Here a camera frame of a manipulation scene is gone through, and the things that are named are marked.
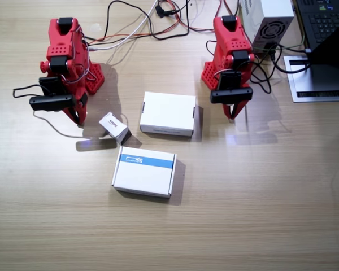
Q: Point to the small white carton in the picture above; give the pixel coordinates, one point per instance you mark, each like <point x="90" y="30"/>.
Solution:
<point x="114" y="127"/>

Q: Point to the red robot arm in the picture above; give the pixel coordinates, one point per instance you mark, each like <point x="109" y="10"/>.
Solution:
<point x="60" y="50"/>
<point x="228" y="39"/>

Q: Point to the plain white box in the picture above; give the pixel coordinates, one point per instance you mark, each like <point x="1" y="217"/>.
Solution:
<point x="168" y="111"/>

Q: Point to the white box with blue stripe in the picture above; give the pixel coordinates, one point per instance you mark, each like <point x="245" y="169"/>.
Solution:
<point x="144" y="176"/>

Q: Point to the black bar webcam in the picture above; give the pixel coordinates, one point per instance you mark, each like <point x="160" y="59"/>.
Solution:
<point x="231" y="95"/>
<point x="52" y="102"/>

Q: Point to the white power supply unit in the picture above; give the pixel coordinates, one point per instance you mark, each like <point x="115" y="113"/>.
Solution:
<point x="271" y="17"/>

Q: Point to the black laptop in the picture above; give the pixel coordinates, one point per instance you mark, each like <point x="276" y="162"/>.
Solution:
<point x="330" y="56"/>
<point x="325" y="19"/>

